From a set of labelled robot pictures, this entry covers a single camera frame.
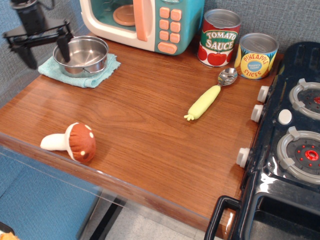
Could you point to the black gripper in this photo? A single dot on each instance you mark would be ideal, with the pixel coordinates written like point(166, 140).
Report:
point(36, 29)

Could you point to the small steel pot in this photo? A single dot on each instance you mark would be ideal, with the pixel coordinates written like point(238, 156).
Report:
point(88, 57)

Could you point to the light blue towel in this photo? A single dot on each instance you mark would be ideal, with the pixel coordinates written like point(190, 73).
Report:
point(50, 68)

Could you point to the plush brown mushroom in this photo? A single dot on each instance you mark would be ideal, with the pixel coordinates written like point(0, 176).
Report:
point(78, 141)

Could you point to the toy microwave teal and cream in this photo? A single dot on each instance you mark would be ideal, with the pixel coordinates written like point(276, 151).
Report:
point(162, 26)

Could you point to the clear acrylic table guard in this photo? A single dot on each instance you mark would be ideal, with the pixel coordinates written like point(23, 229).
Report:
point(46, 197)

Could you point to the tomato sauce can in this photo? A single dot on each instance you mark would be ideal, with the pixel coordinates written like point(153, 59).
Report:
point(220, 30)

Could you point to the orange object bottom left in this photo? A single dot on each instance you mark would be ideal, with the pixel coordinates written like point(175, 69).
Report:
point(8, 236)

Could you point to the pineapple slices can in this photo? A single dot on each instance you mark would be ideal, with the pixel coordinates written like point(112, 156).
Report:
point(255, 56)

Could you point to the dark blue toy stove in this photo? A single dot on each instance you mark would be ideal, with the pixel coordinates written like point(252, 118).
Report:
point(280, 188)

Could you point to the spoon with yellow handle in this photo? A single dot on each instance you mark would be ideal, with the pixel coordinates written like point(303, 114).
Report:
point(199, 107)

